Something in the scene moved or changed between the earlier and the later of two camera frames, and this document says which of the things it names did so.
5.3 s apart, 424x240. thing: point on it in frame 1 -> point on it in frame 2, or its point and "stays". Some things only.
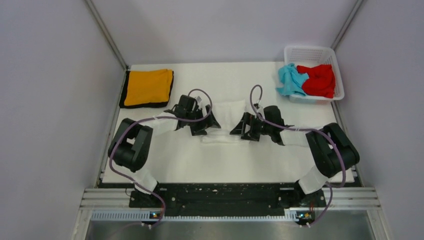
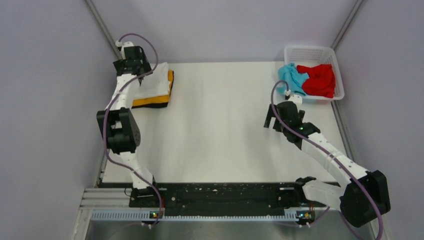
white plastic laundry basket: (312, 56) stays
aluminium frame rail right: (334, 45) stays
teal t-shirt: (292, 80) stays
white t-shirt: (227, 114) -> (154, 84)
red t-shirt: (321, 81) stays
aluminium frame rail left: (107, 33) stays
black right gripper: (250, 120) -> (269, 117)
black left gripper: (199, 130) -> (144, 62)
